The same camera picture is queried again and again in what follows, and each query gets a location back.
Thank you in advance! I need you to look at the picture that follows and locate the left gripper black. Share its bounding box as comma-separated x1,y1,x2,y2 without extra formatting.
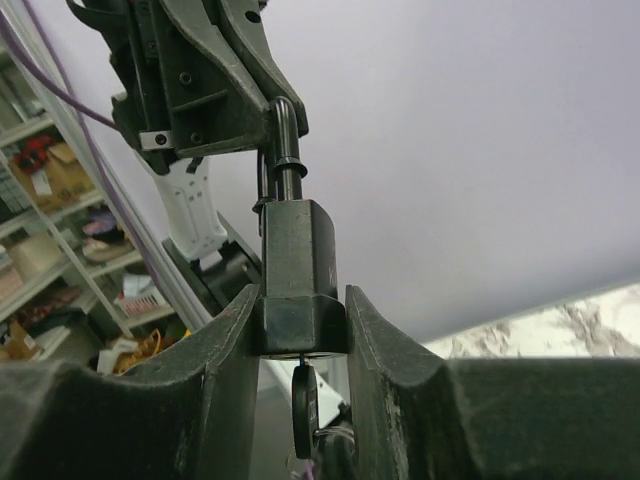
109,0,309,160

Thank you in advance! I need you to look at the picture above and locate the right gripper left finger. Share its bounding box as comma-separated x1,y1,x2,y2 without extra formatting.
1,285,259,479

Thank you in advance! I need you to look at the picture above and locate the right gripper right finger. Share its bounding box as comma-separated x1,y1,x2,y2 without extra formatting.
345,286,639,479

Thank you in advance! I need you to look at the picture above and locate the black padlock key bunch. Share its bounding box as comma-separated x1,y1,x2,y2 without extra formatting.
286,357,355,479

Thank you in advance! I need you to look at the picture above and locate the black padlock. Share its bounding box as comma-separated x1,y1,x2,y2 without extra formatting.
254,97,348,358

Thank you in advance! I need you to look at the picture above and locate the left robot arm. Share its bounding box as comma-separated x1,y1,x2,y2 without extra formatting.
69,1,309,268

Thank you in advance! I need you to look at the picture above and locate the storage shelf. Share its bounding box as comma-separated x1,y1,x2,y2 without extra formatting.
1,53,187,373

